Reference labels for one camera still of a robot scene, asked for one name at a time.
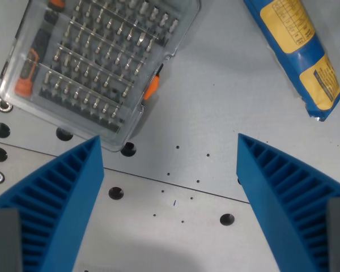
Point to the orange case latch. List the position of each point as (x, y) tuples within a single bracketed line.
[(152, 87)]

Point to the clear plastic screwdriver bit case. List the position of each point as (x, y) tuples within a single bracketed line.
[(96, 71)]

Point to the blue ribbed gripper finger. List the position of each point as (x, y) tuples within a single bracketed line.
[(59, 198), (283, 198)]

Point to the orange black bit adapter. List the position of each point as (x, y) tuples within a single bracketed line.
[(56, 5)]

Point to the blue and yellow snack bag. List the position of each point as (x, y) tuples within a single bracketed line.
[(303, 48)]

